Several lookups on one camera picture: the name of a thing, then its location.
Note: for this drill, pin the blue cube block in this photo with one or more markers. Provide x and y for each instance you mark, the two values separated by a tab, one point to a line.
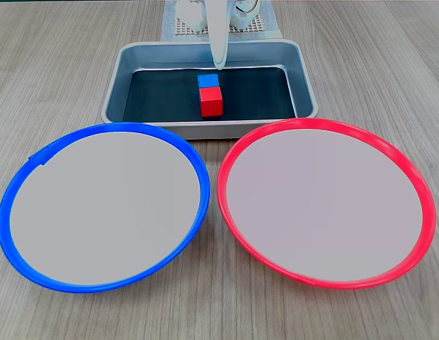
207	80

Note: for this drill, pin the dark tray liner mat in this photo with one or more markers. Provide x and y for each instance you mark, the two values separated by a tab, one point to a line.
159	95

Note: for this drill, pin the silver metal tray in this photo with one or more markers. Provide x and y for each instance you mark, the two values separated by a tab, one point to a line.
113	106

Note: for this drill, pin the red cube block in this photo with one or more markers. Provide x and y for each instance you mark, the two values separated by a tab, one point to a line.
210	101

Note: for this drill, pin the red rimmed round dish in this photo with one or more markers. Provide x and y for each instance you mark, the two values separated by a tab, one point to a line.
322	209

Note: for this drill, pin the blue rimmed round dish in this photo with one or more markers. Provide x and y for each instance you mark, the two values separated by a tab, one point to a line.
99	209

